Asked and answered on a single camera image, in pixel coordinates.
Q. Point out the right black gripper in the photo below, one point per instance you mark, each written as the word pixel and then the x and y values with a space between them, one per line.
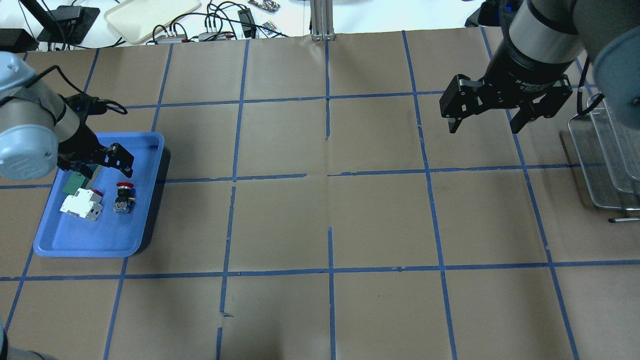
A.
pixel 525 70

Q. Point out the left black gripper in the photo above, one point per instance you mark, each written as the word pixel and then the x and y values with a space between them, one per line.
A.
pixel 78 145

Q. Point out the red emergency stop button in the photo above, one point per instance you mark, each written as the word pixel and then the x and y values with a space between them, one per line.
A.
pixel 125 198

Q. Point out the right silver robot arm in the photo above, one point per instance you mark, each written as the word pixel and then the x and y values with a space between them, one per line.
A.
pixel 554 31

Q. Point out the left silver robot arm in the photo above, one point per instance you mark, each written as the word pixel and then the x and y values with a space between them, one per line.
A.
pixel 41 130

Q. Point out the white circuit breaker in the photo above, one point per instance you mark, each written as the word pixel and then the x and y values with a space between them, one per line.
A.
pixel 84 203

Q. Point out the blue plastic tray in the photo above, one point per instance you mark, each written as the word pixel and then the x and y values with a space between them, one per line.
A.
pixel 113 234

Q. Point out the black power adapter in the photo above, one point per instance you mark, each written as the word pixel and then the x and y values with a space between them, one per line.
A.
pixel 249 27

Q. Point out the green white switch module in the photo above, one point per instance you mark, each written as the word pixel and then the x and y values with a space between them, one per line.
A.
pixel 75 182

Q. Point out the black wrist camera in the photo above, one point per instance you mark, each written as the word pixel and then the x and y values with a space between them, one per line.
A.
pixel 85 105

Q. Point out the silver wire mesh shelf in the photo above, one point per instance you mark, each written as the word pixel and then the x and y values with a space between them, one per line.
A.
pixel 608 155

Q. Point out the aluminium frame post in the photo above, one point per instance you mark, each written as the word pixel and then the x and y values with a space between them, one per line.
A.
pixel 322 20

